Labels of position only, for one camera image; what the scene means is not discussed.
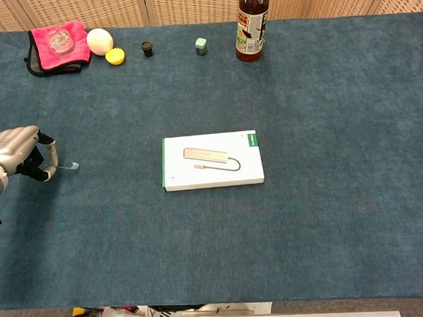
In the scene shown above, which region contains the brown labelled bottle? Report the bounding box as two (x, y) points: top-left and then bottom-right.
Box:
(233, 0), (273, 63)

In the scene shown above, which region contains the pink cloth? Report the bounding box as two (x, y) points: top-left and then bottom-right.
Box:
(28, 18), (93, 71)

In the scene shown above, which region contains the pale yellow-green block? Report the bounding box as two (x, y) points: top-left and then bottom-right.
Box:
(194, 36), (208, 57)

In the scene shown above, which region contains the grey black-trimmed cloth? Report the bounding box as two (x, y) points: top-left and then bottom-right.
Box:
(22, 39), (93, 78)

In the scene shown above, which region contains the woven wicker folding screen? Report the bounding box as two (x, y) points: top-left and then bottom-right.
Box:
(0, 0), (423, 34)

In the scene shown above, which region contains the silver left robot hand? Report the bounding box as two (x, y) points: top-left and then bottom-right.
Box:
(0, 125), (60, 184)

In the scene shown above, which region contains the white plastic bag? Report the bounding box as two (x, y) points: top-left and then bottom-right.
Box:
(98, 304), (152, 317)

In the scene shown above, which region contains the pale egg-shaped ball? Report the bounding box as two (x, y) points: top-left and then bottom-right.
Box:
(86, 27), (115, 56)

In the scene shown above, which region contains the blue felt table cover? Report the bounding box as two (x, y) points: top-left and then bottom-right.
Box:
(0, 12), (423, 313)

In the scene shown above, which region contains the small black cylinder cap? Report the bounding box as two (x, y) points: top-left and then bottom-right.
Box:
(140, 40), (155, 58)

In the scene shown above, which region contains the white USB hub box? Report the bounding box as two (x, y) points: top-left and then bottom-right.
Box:
(159, 129), (266, 193)

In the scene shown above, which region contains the yellow bottle cap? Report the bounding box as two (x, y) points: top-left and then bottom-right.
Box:
(104, 46), (127, 67)

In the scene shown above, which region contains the clear glass dish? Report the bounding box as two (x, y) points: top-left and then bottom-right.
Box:
(45, 27), (77, 57)

